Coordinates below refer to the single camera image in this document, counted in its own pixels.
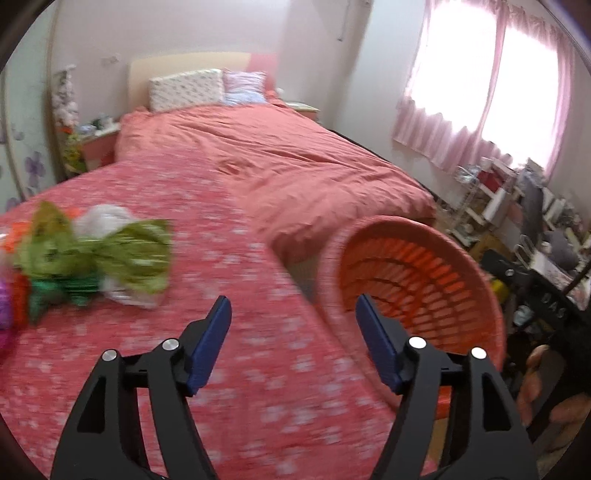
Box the plain red duvet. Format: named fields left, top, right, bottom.
left=115, top=98, right=437, bottom=268

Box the pink nightstand with book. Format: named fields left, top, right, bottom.
left=284, top=100, right=321, bottom=123

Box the orange plastic laundry basket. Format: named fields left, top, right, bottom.
left=318, top=215, right=506, bottom=418

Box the cluttered storage shelf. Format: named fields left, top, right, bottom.
left=475, top=157, right=591, bottom=296

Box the person's right hand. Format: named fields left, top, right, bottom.
left=517, top=344, right=591, bottom=428

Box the pink nightstand with clutter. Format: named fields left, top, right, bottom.
left=76, top=117, right=122, bottom=167

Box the thin white plastic bag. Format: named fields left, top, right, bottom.
left=74, top=205, right=136, bottom=241

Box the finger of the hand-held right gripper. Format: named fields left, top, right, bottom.
left=501, top=267, right=542, bottom=298

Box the red floral bedspread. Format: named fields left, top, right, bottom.
left=0, top=150, right=439, bottom=480

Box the cream and pink headboard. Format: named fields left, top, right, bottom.
left=128, top=52, right=280, bottom=112

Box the green plush toy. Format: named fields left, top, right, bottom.
left=65, top=134, right=87, bottom=174

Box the small orange plastic bag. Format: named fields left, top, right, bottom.
left=0, top=208, right=81, bottom=252

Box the purple plastic bag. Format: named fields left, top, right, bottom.
left=0, top=281, right=12, bottom=352

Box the flower print sliding wardrobe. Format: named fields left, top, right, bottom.
left=0, top=41, right=58, bottom=213

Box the green yellow plastic bag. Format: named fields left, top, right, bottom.
left=16, top=200, right=174, bottom=308

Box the white wire rack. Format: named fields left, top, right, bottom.
left=450, top=164, right=490, bottom=241

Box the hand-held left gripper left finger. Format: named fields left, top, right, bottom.
left=50, top=295, right=232, bottom=480

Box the clear tube of plush toys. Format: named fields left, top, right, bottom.
left=51, top=67, right=79, bottom=134

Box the pink striped pillow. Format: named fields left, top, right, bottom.
left=223, top=70, right=269, bottom=104

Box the floral white pillow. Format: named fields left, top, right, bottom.
left=148, top=69, right=226, bottom=113

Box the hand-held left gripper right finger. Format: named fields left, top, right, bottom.
left=355, top=294, right=540, bottom=480

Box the pink window curtain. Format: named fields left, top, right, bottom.
left=392, top=0, right=575, bottom=174

